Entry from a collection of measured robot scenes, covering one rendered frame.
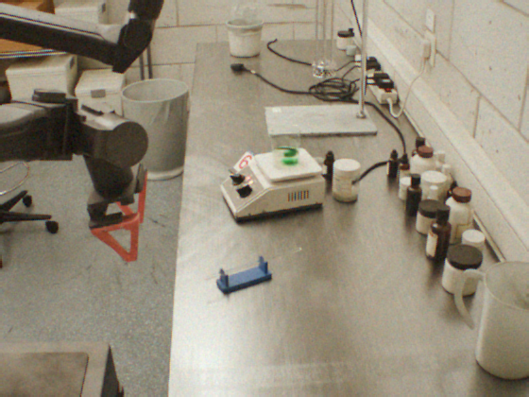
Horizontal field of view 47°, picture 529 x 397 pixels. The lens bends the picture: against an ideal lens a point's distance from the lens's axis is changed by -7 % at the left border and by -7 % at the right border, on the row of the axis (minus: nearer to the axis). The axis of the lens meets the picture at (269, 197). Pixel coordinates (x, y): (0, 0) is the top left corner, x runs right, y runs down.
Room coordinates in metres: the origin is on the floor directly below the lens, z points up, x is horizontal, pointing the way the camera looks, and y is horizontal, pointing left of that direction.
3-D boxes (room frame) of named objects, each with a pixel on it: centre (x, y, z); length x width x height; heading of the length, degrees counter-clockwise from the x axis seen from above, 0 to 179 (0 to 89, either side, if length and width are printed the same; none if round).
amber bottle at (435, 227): (1.04, -0.33, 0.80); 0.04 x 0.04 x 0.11
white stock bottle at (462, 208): (1.10, -0.38, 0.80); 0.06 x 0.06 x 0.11
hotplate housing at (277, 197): (1.26, -0.02, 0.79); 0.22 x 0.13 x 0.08; 108
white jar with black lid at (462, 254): (0.93, -0.35, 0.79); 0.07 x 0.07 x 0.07
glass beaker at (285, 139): (1.26, -0.04, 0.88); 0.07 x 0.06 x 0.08; 11
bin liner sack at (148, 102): (2.90, 0.54, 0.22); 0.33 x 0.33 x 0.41
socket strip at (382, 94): (2.04, -0.35, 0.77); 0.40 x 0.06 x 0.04; 4
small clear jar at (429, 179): (1.24, -0.36, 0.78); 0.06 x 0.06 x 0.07
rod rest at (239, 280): (0.96, 0.05, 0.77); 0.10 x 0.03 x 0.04; 119
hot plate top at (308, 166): (1.27, -0.04, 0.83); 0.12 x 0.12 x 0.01; 18
